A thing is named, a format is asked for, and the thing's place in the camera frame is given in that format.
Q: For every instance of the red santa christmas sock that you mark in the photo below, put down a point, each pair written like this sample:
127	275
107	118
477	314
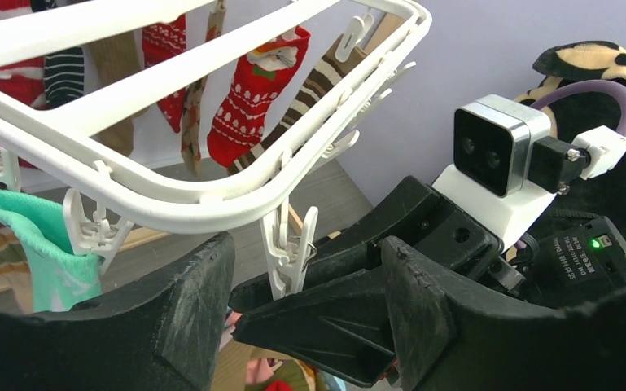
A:
259	78

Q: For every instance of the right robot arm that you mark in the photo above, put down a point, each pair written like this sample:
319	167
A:
583	264

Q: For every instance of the brown white striped sock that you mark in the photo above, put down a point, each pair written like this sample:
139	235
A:
327	72

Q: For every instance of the red snowflake sock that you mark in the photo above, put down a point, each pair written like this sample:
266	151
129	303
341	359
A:
160	43

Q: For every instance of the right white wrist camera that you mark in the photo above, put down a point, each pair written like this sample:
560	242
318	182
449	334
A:
508	168

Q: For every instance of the black floral blanket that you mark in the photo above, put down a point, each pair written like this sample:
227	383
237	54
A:
583	92

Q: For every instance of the mint green blue sock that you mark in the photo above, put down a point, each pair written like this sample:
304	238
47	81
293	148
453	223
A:
60	278

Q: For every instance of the tan brown sock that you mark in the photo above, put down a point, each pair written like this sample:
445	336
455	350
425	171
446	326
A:
116	58

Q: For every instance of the olive green sock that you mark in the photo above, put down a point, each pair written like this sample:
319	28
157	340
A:
289	375

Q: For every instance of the white plastic sock hanger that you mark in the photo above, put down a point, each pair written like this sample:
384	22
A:
61	141

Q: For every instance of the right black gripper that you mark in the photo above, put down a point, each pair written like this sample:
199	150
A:
339	322

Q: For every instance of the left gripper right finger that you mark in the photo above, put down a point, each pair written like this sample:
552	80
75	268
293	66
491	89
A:
451	333

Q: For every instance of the argyle brown sock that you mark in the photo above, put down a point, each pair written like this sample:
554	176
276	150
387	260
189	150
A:
191	113

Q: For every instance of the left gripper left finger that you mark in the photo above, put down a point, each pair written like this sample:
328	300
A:
159	332

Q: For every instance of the white hanger clip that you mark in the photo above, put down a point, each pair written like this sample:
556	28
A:
287	257

